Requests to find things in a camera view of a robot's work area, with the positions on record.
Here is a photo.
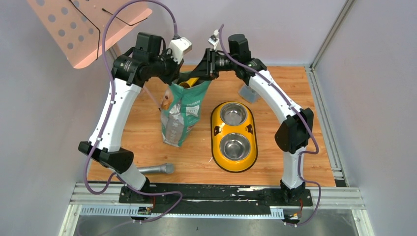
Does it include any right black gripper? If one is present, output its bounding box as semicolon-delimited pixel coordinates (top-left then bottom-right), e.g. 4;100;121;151
191;48;238;80

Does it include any yellow plastic scoop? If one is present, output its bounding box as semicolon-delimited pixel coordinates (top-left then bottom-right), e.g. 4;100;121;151
179;77;199;89

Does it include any green pet food bag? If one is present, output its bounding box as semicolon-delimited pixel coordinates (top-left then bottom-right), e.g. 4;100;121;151
160;81;211;147

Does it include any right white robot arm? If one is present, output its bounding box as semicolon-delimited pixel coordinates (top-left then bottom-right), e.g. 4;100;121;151
188;30;317;206

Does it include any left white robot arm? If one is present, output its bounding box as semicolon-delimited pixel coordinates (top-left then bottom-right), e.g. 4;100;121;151
78;32;192;203

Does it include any clear plastic container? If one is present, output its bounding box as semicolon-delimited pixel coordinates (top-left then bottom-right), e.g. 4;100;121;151
238;84;260;103

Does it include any yellow double bowl feeder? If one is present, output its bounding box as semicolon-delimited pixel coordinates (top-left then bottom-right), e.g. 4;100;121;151
210;101;258;173

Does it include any grey microphone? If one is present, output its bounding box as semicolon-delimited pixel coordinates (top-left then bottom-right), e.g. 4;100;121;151
138;163;175;175

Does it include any pink music stand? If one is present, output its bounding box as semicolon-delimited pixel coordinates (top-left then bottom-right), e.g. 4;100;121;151
28;0;152;69

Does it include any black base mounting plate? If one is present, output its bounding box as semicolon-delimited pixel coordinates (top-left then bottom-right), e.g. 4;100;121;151
119;183;313;207

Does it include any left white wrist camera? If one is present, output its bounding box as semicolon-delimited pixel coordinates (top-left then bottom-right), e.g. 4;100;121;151
168;37;192;64

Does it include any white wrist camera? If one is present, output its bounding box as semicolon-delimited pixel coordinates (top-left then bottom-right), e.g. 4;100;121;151
168;37;192;64
208;29;220;49

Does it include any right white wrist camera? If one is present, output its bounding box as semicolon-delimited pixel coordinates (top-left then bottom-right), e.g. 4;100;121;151
208;29;220;49

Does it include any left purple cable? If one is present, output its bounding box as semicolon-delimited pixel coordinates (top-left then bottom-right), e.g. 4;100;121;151
83;0;183;223

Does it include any purple cable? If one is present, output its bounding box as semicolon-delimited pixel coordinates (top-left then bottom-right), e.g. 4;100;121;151
217;24;322;227
83;0;183;223

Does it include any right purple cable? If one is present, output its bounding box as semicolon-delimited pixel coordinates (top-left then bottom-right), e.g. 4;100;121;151
217;24;322;227

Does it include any aluminium frame rail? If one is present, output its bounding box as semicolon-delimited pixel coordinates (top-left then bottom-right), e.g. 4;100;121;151
59;0;375;236

